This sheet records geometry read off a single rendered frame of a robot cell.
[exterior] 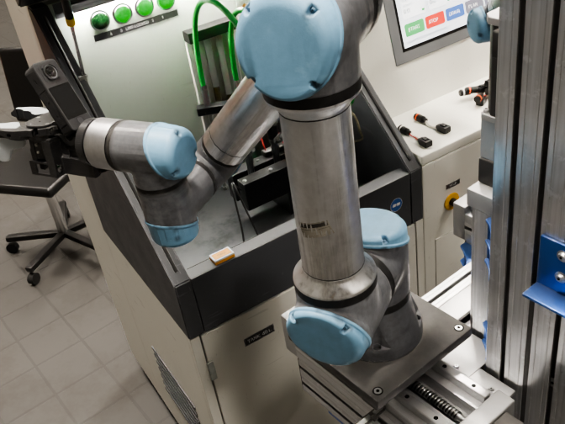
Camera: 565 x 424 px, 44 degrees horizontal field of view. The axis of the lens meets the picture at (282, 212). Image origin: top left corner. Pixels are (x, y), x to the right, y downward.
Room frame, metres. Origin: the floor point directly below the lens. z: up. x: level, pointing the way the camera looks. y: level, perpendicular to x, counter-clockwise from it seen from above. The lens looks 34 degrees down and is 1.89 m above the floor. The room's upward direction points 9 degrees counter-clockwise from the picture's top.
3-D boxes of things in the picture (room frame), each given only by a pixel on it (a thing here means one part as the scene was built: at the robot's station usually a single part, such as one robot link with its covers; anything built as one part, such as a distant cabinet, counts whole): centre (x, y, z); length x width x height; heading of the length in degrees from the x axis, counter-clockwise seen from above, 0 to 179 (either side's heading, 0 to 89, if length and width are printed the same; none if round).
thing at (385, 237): (0.86, -0.12, 1.20); 0.13 x 0.12 x 0.14; 149
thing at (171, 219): (0.90, 0.16, 1.34); 0.11 x 0.08 x 0.11; 149
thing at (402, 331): (0.87, -0.13, 1.09); 0.15 x 0.15 x 0.10
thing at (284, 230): (1.36, -0.05, 0.87); 0.62 x 0.04 x 0.16; 117
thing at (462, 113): (1.76, -0.63, 0.96); 0.70 x 0.22 x 0.03; 117
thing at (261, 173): (1.63, -0.04, 0.91); 0.34 x 0.10 x 0.15; 117
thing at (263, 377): (1.35, -0.05, 0.44); 0.65 x 0.02 x 0.68; 117
